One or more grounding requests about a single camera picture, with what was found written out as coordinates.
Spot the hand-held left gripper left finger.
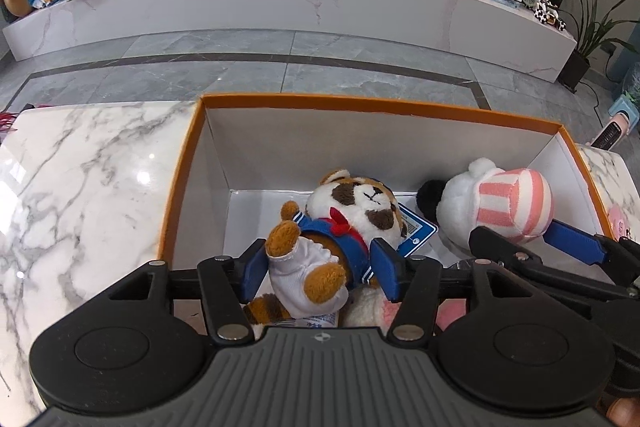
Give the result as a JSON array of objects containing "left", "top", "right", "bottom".
[{"left": 106, "top": 238, "right": 272, "bottom": 346}]

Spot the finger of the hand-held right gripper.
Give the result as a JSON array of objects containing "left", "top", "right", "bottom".
[
  {"left": 544, "top": 219, "right": 640, "bottom": 275},
  {"left": 469, "top": 225, "right": 633, "bottom": 303}
]

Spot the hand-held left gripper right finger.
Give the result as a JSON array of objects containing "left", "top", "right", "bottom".
[{"left": 369, "top": 238, "right": 538, "bottom": 346}]

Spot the blue-bordered hang tag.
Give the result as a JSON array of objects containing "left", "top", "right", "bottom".
[{"left": 397, "top": 202, "right": 439, "bottom": 258}]

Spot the white plush with pink stripes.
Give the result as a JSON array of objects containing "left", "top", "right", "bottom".
[{"left": 416, "top": 158, "right": 555, "bottom": 258}]

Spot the raccoon plush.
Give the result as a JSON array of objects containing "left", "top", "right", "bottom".
[{"left": 245, "top": 168, "right": 408, "bottom": 325}]

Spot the large orange storage box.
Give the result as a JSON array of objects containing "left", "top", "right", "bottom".
[{"left": 157, "top": 93, "right": 618, "bottom": 338}]

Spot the pink card packet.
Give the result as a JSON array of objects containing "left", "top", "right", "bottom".
[{"left": 605, "top": 204, "right": 632, "bottom": 240}]

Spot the pink desk heater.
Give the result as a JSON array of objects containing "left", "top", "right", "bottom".
[{"left": 587, "top": 94, "right": 640, "bottom": 151}]

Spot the black plant pot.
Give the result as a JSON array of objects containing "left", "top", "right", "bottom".
[{"left": 557, "top": 52, "right": 591, "bottom": 90}]

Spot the potted green plant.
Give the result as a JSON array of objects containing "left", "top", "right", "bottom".
[{"left": 557, "top": 0, "right": 640, "bottom": 58}]

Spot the cow print toy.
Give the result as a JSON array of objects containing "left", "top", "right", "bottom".
[{"left": 532, "top": 0, "right": 566, "bottom": 32}]

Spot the red spiky decoration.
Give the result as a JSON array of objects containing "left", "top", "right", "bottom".
[{"left": 0, "top": 109, "right": 21, "bottom": 142}]

